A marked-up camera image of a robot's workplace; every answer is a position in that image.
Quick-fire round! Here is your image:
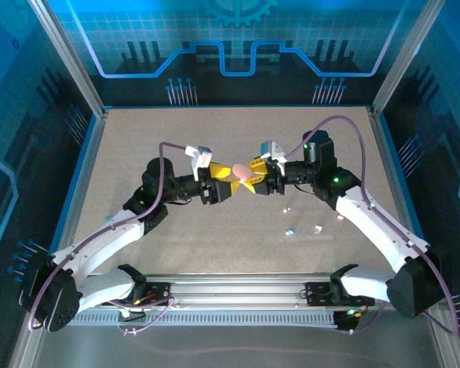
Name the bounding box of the pink earbud charging case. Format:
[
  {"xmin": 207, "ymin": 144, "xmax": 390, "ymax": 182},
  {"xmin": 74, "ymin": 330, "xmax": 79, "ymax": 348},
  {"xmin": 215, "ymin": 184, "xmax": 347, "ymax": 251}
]
[{"xmin": 232, "ymin": 163, "xmax": 256, "ymax": 184}]

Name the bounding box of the grey metal front panel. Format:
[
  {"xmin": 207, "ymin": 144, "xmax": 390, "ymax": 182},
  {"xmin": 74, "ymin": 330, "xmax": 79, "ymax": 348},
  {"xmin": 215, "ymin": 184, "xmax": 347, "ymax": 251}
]
[{"xmin": 7, "ymin": 298, "xmax": 460, "ymax": 368}]

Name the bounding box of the black connector block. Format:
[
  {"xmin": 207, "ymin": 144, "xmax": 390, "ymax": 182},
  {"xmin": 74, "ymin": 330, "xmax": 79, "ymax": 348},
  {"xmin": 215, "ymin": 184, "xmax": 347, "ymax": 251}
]
[{"xmin": 333, "ymin": 309, "xmax": 360, "ymax": 334}]

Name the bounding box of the aluminium table side rail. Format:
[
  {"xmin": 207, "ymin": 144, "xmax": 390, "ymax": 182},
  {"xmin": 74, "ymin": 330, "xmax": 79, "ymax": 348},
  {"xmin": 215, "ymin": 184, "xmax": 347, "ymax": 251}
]
[
  {"xmin": 48, "ymin": 108, "xmax": 109, "ymax": 279},
  {"xmin": 367, "ymin": 107, "xmax": 426, "ymax": 242}
]

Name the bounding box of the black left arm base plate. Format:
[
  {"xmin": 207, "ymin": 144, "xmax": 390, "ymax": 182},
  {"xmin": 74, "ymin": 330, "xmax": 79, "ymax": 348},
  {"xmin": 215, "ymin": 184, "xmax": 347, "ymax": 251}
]
[{"xmin": 114, "ymin": 281, "xmax": 174, "ymax": 307}]

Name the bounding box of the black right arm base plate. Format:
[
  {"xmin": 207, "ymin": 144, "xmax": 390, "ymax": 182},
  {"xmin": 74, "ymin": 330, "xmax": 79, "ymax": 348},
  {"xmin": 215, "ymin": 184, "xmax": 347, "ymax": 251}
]
[{"xmin": 304, "ymin": 281, "xmax": 376, "ymax": 307}]

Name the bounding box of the grey slotted cable duct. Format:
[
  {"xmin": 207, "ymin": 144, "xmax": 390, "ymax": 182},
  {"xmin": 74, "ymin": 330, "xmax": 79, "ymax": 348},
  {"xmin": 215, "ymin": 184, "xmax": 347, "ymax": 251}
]
[{"xmin": 67, "ymin": 312, "xmax": 340, "ymax": 327}]

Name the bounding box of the aluminium frame post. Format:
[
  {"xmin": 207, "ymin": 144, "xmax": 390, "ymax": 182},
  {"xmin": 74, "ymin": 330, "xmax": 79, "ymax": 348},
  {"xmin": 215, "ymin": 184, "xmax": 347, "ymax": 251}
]
[
  {"xmin": 370, "ymin": 0, "xmax": 452, "ymax": 118},
  {"xmin": 27, "ymin": 0, "xmax": 109, "ymax": 118}
]

